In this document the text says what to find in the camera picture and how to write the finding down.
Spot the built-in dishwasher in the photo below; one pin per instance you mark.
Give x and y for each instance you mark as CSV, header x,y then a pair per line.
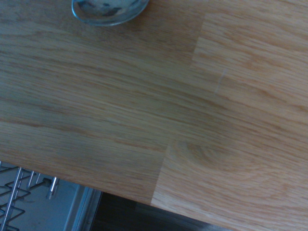
x,y
67,207

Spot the silver metal spoon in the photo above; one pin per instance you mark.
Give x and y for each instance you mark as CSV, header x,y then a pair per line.
x,y
106,12

